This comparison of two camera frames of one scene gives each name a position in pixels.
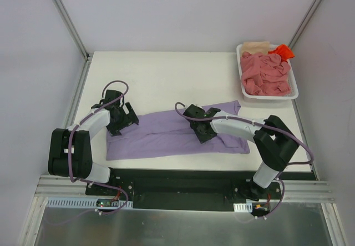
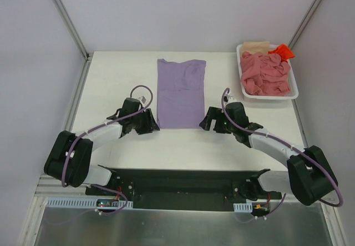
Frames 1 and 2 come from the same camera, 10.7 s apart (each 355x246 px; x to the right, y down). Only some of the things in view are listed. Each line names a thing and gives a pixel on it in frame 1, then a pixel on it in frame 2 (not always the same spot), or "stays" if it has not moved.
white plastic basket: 294,88 stays
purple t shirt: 168,133 -> 181,94
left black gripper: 123,122 -> 144,121
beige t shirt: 253,47 stays
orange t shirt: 284,52 stays
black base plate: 188,189 stays
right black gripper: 201,132 -> 219,123
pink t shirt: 264,74 stays
